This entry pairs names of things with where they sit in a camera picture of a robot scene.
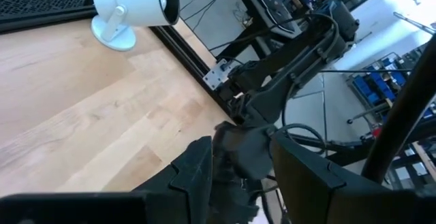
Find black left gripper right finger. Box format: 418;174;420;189
270;135;415;224

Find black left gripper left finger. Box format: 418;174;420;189
131;135;215;224

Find black stand beam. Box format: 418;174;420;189
360;35;436;184

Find shelf with blue bins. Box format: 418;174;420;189
347;52;436;123

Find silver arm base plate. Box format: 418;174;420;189
202;59;232;91

